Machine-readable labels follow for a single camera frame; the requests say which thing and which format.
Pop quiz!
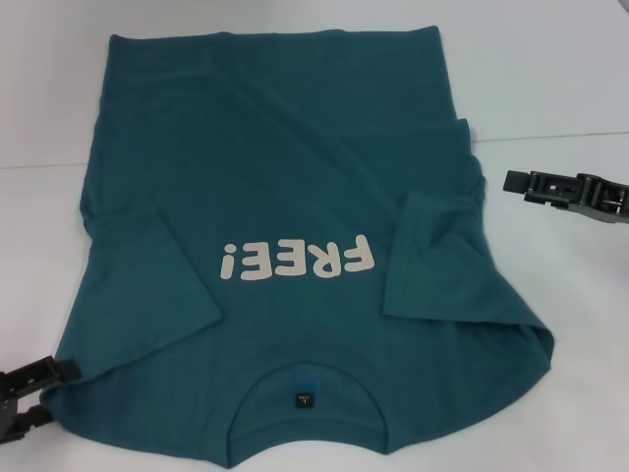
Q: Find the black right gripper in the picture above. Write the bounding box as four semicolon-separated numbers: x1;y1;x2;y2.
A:
502;169;629;226

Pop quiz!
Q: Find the teal t-shirt with FREE print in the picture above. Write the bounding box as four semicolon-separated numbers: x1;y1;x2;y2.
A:
34;27;557;468

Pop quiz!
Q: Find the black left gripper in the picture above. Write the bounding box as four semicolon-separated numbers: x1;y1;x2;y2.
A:
0;358;83;443

